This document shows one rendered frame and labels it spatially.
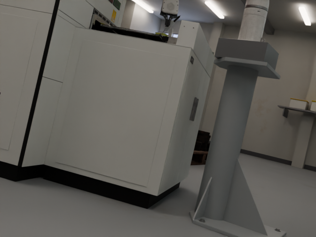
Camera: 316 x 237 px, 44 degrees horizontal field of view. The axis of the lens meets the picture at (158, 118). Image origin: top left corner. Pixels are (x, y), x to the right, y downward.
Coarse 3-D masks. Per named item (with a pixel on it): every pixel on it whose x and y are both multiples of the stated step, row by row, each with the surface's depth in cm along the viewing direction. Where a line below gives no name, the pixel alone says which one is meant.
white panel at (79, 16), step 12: (60, 0) 185; (72, 0) 196; (84, 0) 208; (96, 0) 222; (108, 0) 237; (120, 0) 255; (60, 12) 187; (72, 12) 199; (84, 12) 211; (108, 12) 240; (120, 12) 259; (72, 24) 202; (84, 24) 214; (120, 24) 264
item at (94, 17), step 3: (93, 15) 221; (96, 15) 223; (93, 18) 220; (96, 18) 224; (99, 18) 227; (93, 21) 221; (96, 21) 228; (99, 21) 228; (102, 21) 232; (90, 24) 221; (93, 24) 222; (105, 24) 237; (90, 27) 221; (93, 27) 222
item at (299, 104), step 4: (292, 100) 1052; (296, 100) 1048; (300, 100) 1042; (304, 100) 1037; (292, 104) 1051; (296, 104) 1046; (300, 104) 1041; (304, 104) 1037; (300, 108) 1040; (304, 108) 1036
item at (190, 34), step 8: (184, 24) 198; (192, 24) 197; (184, 32) 197; (192, 32) 197; (200, 32) 205; (184, 40) 197; (192, 40) 196; (200, 40) 210; (192, 48) 196; (200, 48) 216; (208, 48) 244; (200, 56) 222
